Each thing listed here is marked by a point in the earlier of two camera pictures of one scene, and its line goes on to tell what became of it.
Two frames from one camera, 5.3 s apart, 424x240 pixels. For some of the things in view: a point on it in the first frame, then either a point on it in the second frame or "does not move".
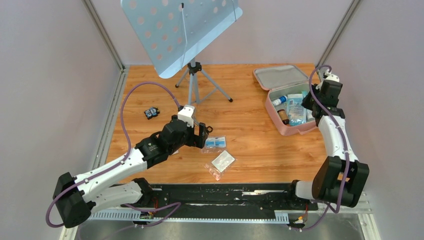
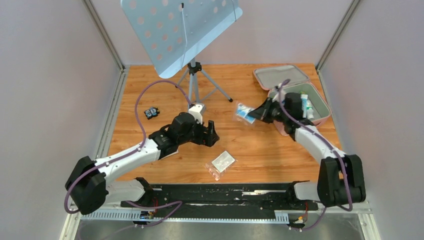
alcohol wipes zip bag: (214, 144) -> (241, 114)
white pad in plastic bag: (220, 164) does not move
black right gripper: (305, 102) -> (262, 112)
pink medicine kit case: (283, 80) does not move
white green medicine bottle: (309, 115) does not move
